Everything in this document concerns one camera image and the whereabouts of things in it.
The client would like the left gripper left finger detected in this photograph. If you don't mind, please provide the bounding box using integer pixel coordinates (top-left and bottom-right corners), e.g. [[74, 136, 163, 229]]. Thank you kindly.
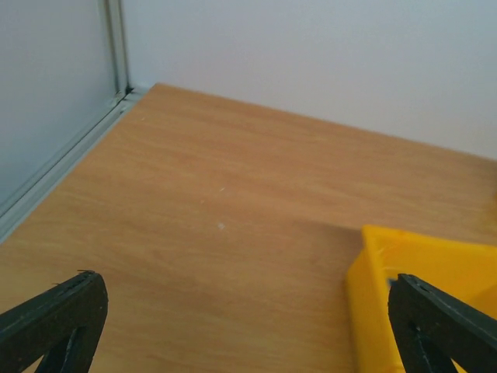
[[1, 270, 108, 372]]

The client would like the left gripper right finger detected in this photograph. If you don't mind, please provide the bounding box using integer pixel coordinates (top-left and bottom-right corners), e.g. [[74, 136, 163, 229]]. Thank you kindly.
[[388, 274, 496, 372]]

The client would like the yellow bin top of row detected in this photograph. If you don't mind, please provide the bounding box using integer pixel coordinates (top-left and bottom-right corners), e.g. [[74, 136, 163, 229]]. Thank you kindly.
[[346, 225, 496, 372]]

